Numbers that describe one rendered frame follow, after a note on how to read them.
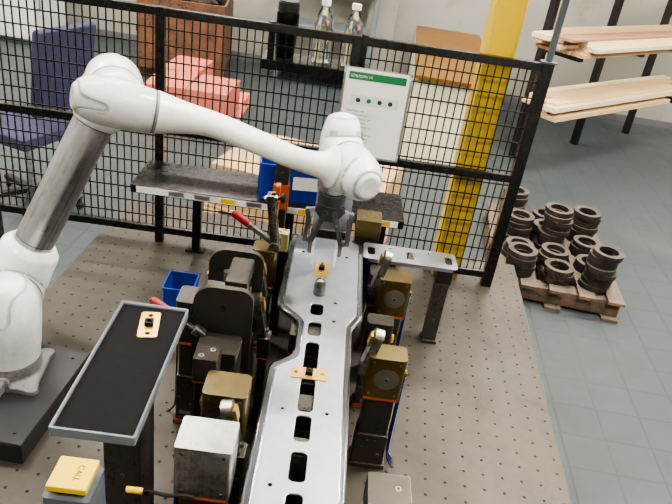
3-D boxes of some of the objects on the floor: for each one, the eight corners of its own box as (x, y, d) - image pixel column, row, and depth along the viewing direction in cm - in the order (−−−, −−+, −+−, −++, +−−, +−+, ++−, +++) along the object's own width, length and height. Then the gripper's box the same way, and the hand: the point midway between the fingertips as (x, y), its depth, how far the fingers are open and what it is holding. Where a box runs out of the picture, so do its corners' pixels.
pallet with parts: (592, 239, 474) (611, 187, 455) (618, 326, 377) (644, 265, 358) (483, 216, 483) (497, 164, 464) (481, 296, 386) (499, 235, 366)
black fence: (459, 433, 285) (569, 70, 210) (-6, 372, 280) (-64, -23, 205) (455, 410, 298) (558, 60, 223) (9, 352, 292) (-40, -28, 217)
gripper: (297, 190, 177) (288, 266, 188) (367, 200, 177) (354, 275, 188) (299, 179, 183) (291, 253, 195) (367, 189, 184) (355, 262, 195)
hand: (323, 255), depth 190 cm, fingers open, 6 cm apart
